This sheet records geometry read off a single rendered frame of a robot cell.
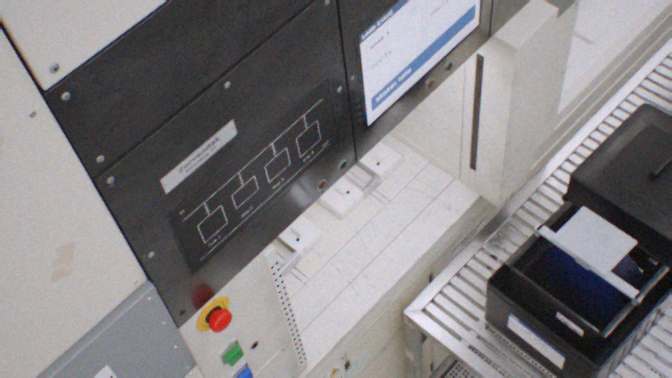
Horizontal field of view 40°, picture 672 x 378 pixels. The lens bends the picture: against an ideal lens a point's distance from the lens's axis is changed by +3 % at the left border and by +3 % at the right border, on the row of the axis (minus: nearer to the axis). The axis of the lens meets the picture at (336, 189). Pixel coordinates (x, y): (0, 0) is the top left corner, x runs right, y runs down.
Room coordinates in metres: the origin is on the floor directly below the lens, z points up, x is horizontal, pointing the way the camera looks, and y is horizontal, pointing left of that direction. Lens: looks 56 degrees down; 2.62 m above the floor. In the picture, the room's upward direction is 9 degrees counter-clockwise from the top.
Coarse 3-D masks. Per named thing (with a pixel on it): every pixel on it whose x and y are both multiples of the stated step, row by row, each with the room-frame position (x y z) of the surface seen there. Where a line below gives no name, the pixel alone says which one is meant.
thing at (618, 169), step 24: (648, 120) 1.23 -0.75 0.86; (600, 144) 1.18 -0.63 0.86; (624, 144) 1.17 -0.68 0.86; (648, 144) 1.16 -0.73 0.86; (576, 168) 1.13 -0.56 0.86; (600, 168) 1.12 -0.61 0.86; (624, 168) 1.11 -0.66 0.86; (648, 168) 1.10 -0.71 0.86; (576, 192) 1.09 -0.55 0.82; (600, 192) 1.05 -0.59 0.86; (624, 192) 1.04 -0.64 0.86; (648, 192) 1.03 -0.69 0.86; (600, 216) 1.04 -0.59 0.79; (624, 216) 0.99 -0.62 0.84; (648, 216) 0.97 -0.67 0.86; (648, 240) 0.94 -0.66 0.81
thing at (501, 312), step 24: (552, 216) 0.97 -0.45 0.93; (504, 264) 0.88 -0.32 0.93; (504, 288) 0.88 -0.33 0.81; (552, 288) 0.87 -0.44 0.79; (504, 312) 0.80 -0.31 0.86; (528, 312) 0.76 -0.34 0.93; (576, 312) 0.82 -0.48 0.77; (648, 312) 0.72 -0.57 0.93; (528, 336) 0.75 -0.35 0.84; (552, 336) 0.71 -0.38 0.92; (624, 336) 0.75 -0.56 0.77; (552, 360) 0.70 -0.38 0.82; (576, 360) 0.66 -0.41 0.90; (600, 360) 0.70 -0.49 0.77
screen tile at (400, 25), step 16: (416, 0) 0.96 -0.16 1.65; (400, 16) 0.94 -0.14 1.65; (416, 16) 0.96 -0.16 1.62; (384, 32) 0.92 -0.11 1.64; (400, 32) 0.94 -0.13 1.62; (416, 32) 0.96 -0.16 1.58; (368, 48) 0.89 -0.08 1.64; (384, 48) 0.91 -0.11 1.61; (400, 48) 0.94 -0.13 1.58; (416, 48) 0.96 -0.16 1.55; (368, 64) 0.89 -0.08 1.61; (384, 64) 0.91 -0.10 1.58; (400, 64) 0.94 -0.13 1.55; (384, 80) 0.91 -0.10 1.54
